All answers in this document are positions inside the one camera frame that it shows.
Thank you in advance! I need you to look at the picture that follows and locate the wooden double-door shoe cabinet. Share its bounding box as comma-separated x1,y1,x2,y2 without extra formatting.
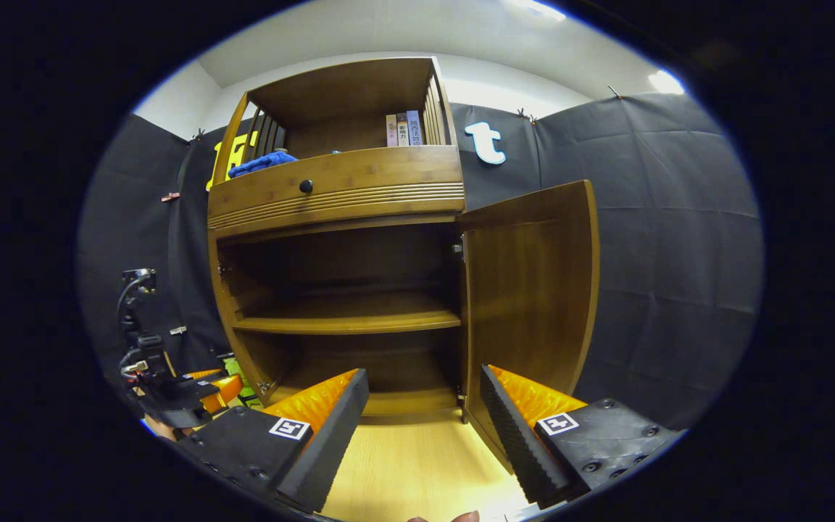
206,57,465,418

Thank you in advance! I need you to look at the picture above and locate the wooden cabinet drawer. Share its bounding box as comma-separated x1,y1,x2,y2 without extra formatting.
207,145,465,231

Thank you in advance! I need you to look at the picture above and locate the wooden cabinet door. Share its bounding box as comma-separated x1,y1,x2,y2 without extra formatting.
456,180,601,472

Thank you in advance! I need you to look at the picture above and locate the large ceiling light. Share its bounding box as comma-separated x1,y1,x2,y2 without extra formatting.
512,0,567,22

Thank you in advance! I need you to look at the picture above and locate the green toy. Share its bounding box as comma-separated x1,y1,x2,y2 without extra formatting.
225,355,259,403

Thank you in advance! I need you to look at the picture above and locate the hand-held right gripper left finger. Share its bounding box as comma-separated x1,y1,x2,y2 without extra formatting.
171,368,370,514

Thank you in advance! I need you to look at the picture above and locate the small ceiling light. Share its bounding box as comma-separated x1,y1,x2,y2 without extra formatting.
648,69,685,95

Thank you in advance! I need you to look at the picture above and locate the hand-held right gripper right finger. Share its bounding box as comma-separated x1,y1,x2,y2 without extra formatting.
479,365,683,508

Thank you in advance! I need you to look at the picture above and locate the blue cloth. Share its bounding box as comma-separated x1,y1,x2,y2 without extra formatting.
228,149,299,179

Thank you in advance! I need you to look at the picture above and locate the black backdrop cloth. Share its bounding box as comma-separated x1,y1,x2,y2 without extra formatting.
77,93,765,432

